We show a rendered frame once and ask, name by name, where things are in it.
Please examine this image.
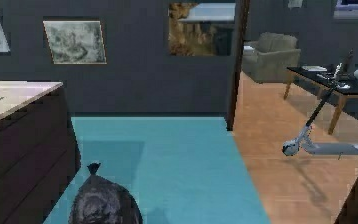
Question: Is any white framed window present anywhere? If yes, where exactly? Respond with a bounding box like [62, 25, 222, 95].
[333, 0, 358, 19]

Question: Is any grey kick scooter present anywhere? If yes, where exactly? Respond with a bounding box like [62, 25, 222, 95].
[281, 72, 358, 158]

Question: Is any grey framed wall picture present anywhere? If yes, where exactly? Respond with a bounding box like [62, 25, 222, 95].
[42, 20, 108, 65]

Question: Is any dark brown door frame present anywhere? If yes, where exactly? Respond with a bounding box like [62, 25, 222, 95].
[225, 0, 252, 132]

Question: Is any dark brown chest of drawers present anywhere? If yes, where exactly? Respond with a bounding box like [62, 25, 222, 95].
[0, 80, 82, 224]

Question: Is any brown framed wall picture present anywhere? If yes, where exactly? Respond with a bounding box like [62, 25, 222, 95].
[167, 2, 237, 57]

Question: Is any black top wooden table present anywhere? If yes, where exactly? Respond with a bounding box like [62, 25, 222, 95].
[283, 64, 358, 136]

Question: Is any black garbage bag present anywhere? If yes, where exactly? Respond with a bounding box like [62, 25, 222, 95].
[68, 162, 144, 224]

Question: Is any dark slim bottle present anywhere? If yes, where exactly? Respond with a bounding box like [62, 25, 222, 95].
[342, 49, 355, 74]

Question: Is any white paper sheet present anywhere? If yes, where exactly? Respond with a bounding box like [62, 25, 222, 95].
[301, 65, 328, 73]

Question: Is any beige armchair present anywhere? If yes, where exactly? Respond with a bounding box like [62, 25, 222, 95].
[241, 31, 302, 84]

